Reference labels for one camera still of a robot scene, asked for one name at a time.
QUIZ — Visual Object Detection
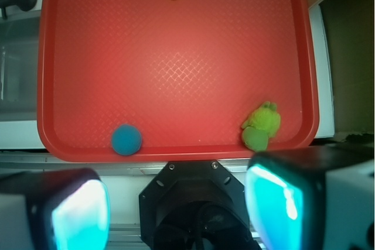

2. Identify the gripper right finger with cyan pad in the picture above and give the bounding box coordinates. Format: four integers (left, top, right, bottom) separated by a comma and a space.
244, 146, 374, 249

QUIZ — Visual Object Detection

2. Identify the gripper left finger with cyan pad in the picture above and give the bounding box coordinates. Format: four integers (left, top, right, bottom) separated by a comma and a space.
1, 168, 110, 249

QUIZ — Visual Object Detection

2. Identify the blue ball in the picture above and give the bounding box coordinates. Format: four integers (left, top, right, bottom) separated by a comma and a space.
111, 124, 142, 156

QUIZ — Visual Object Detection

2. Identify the green plush frog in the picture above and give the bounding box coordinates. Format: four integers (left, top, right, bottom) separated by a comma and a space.
241, 101, 281, 152

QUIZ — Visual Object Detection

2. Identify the red plastic tray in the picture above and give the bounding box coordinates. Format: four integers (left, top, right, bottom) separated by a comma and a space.
37, 0, 319, 163

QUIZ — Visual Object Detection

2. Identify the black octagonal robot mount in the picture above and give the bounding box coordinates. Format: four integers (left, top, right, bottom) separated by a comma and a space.
139, 160, 261, 249

